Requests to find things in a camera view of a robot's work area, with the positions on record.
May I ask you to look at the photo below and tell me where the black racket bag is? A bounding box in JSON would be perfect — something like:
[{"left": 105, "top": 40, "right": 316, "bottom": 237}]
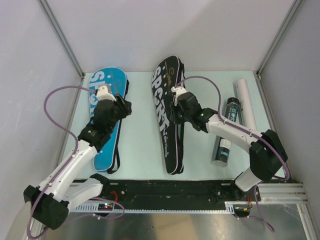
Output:
[{"left": 151, "top": 55, "right": 185, "bottom": 175}]

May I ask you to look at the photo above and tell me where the blue racket bag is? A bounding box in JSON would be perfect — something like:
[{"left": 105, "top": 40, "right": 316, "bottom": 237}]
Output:
[{"left": 88, "top": 67, "right": 130, "bottom": 174}]

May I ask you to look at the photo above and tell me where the black shuttlecock tube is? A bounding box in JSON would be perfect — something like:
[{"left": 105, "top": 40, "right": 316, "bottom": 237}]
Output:
[{"left": 212, "top": 97, "right": 240, "bottom": 167}]

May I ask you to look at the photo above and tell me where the white shuttlecock tube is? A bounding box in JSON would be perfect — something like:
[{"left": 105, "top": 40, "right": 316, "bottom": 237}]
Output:
[{"left": 233, "top": 78, "right": 257, "bottom": 130}]

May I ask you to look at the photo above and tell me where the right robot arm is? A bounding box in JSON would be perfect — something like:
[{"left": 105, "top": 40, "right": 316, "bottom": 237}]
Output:
[{"left": 170, "top": 87, "right": 288, "bottom": 201}]

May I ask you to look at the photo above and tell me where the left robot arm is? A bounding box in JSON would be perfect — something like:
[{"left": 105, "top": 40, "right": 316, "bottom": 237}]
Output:
[{"left": 23, "top": 93, "right": 132, "bottom": 230}]

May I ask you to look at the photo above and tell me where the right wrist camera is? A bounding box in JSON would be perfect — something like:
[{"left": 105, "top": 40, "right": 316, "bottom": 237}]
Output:
[{"left": 171, "top": 86, "right": 187, "bottom": 106}]

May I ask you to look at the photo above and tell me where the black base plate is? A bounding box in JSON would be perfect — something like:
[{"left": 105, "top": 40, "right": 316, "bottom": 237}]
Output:
[{"left": 72, "top": 178, "right": 261, "bottom": 211}]

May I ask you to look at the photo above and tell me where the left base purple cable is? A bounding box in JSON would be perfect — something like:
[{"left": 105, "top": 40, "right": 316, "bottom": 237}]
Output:
[{"left": 67, "top": 196, "right": 126, "bottom": 223}]

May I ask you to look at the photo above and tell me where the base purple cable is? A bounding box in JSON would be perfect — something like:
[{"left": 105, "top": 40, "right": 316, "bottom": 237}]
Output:
[
  {"left": 67, "top": 196, "right": 126, "bottom": 223},
  {"left": 236, "top": 184, "right": 276, "bottom": 233}
]

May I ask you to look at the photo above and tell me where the aluminium rail right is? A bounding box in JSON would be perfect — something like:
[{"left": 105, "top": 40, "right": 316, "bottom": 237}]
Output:
[{"left": 253, "top": 70, "right": 304, "bottom": 186}]

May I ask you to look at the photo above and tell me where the white cable duct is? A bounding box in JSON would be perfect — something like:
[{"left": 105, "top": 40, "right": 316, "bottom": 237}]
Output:
[{"left": 72, "top": 201, "right": 253, "bottom": 215}]

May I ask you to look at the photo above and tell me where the aluminium frame post left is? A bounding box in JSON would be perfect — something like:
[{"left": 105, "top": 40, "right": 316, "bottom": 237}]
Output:
[{"left": 37, "top": 0, "right": 85, "bottom": 79}]

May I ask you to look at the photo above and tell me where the aluminium frame post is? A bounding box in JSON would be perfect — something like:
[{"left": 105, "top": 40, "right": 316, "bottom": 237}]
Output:
[
  {"left": 256, "top": 0, "right": 305, "bottom": 76},
  {"left": 37, "top": 0, "right": 85, "bottom": 79}
]

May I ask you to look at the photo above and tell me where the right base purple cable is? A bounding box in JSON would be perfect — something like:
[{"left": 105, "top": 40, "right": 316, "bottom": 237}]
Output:
[{"left": 236, "top": 184, "right": 276, "bottom": 233}]

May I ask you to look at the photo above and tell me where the aluminium frame post right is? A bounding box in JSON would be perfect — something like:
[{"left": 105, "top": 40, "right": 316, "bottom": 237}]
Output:
[{"left": 256, "top": 0, "right": 305, "bottom": 76}]

